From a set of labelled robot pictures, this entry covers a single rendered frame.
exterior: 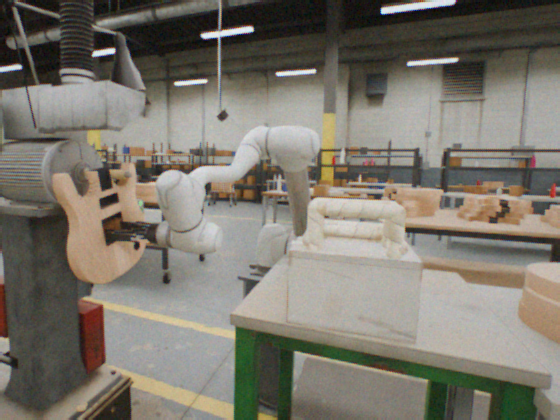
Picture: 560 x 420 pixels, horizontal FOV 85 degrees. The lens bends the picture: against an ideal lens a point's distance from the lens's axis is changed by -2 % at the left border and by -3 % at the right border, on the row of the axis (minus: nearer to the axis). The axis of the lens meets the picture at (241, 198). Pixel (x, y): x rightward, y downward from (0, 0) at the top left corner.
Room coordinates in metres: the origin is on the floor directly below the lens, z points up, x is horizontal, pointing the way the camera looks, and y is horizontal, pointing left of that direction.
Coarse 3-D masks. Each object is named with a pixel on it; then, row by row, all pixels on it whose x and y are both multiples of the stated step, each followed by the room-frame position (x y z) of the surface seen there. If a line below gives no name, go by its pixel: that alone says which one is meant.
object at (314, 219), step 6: (312, 210) 0.67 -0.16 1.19; (312, 216) 0.67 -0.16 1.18; (318, 216) 0.67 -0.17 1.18; (312, 222) 0.67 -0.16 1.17; (318, 222) 0.67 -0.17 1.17; (312, 228) 0.67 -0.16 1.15; (318, 228) 0.67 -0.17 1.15; (312, 234) 0.67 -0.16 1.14; (318, 234) 0.67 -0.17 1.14; (312, 240) 0.67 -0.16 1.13; (318, 240) 0.67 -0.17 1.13; (306, 246) 0.68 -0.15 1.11; (312, 246) 0.67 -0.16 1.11; (318, 246) 0.67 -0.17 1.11
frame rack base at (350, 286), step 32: (320, 256) 0.65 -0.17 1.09; (352, 256) 0.63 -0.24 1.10; (384, 256) 0.63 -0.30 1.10; (416, 256) 0.63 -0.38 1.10; (288, 288) 0.67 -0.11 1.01; (320, 288) 0.65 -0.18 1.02; (352, 288) 0.63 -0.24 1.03; (384, 288) 0.61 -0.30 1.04; (416, 288) 0.59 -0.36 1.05; (288, 320) 0.67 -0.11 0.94; (320, 320) 0.65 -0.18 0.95; (352, 320) 0.63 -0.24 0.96; (384, 320) 0.61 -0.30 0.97; (416, 320) 0.59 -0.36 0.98
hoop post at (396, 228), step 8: (400, 216) 0.61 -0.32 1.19; (392, 224) 0.62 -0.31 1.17; (400, 224) 0.61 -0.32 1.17; (392, 232) 0.62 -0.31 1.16; (400, 232) 0.61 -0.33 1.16; (392, 240) 0.62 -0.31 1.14; (400, 240) 0.61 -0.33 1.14; (392, 248) 0.62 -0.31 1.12; (392, 256) 0.62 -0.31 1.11; (400, 256) 0.62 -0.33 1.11
